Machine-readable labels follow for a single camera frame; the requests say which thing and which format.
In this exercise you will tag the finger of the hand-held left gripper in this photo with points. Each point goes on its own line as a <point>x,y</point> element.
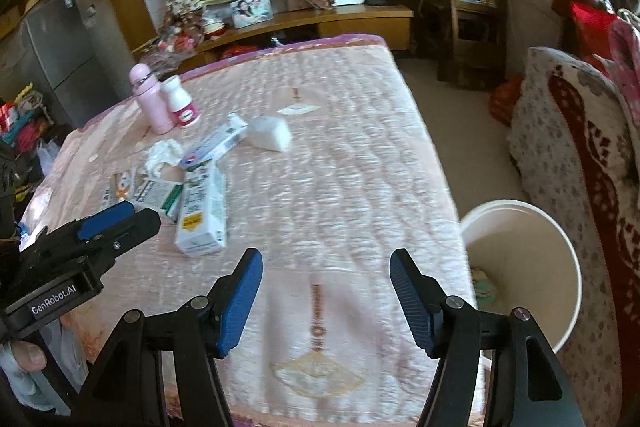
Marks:
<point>132,232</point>
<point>105,219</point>

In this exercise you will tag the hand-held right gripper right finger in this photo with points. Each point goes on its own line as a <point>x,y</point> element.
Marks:
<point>415,302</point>

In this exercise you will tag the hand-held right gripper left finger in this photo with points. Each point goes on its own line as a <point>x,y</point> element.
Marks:
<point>240,302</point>

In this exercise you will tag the white snack packet orange print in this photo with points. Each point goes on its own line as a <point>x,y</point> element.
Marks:
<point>122,187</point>

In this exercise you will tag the green white box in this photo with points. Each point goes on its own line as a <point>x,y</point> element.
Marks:
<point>160,197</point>

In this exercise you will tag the white carton green print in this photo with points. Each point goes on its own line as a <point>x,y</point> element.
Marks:
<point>200,217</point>

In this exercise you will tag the white tissue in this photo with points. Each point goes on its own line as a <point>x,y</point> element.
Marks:
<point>162,157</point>

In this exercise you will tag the white bucket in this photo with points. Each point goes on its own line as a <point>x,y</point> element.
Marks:
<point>525,257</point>

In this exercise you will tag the white toothpaste box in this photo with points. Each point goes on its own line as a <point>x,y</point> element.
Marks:
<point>220,142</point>

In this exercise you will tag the white tissue block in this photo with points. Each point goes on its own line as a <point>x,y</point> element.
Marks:
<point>270,133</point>

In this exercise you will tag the person's left hand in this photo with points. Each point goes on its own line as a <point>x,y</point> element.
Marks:
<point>30,354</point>

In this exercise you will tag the pile of clothes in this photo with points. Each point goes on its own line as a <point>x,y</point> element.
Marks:
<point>27,132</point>

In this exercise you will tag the white bottle pink label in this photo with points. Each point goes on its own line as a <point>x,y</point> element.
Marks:
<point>180,104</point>

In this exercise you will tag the pink quilted table cover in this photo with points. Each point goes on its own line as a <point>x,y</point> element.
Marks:
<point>325,157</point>

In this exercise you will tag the grey refrigerator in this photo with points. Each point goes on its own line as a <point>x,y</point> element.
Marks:
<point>60,57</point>

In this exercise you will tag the pile of toys and bags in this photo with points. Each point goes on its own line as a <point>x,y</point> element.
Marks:
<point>172,42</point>

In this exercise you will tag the floral covered sofa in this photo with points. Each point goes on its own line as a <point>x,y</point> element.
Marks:
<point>565,147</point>

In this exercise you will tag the red plastic bag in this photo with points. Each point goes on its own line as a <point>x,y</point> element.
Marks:
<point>505,99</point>

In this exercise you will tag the framed couple photo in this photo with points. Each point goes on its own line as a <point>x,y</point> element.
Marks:
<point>250,11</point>

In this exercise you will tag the wooden cabinet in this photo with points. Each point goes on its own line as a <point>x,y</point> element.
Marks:
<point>350,19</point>

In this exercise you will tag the wooden chair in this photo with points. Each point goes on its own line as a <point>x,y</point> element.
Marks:
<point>465,7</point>

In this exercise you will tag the pink printed garment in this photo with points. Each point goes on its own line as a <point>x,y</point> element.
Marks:
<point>627,67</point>

